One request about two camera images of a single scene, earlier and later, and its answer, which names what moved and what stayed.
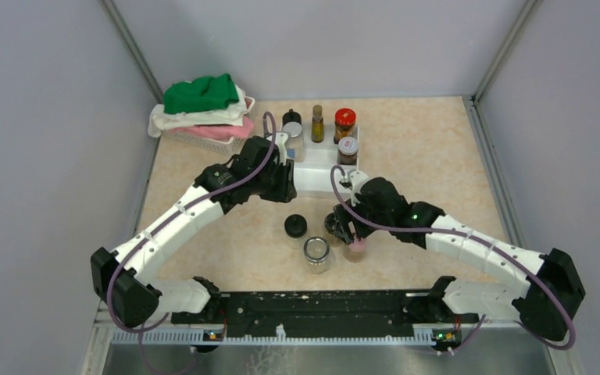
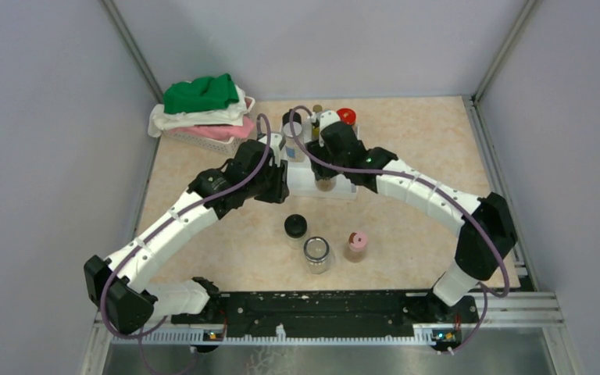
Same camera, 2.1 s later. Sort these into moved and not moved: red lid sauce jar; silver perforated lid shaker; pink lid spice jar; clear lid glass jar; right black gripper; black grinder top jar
Moved: right black gripper; black grinder top jar
Not moved: red lid sauce jar; clear lid glass jar; pink lid spice jar; silver perforated lid shaker
